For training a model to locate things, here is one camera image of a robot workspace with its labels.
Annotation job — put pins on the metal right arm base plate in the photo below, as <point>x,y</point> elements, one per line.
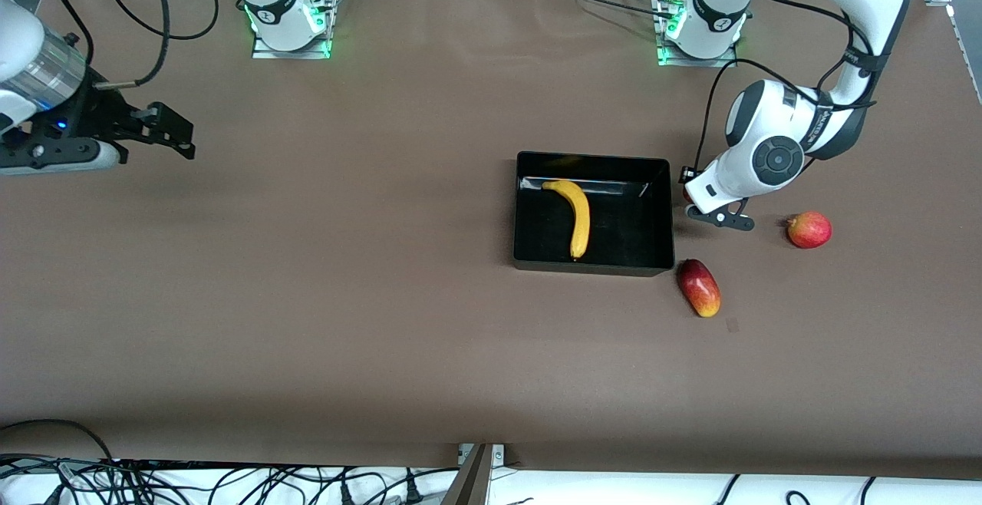
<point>265,51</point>

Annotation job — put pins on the brown table cover sheet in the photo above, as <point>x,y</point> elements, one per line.
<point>383,351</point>

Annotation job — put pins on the aluminium profile bar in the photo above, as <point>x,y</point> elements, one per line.
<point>469,486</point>

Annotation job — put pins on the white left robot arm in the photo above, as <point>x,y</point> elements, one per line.
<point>775,129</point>

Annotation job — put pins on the black plastic box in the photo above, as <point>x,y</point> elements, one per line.
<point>629,240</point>

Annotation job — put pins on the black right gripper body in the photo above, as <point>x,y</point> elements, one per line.
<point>93,117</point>

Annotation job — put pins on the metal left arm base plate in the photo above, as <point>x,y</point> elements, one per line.
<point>675,60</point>

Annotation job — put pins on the red yellow mango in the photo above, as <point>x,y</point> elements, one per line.
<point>700,288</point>

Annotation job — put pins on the yellow banana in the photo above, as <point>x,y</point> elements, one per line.
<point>579,213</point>

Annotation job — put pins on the round red fruit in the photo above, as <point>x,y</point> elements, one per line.
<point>809,230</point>

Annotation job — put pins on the small metal bracket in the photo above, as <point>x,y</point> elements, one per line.
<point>497,455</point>

